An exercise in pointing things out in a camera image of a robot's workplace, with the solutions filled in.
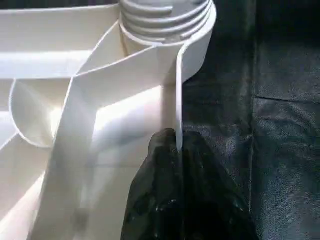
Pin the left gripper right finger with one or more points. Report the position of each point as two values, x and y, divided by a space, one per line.
215 205

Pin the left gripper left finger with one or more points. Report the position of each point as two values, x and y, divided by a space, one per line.
152 200

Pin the white plastic table leg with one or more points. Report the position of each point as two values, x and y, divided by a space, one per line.
165 17

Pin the black mat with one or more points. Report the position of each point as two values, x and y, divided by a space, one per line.
280 125

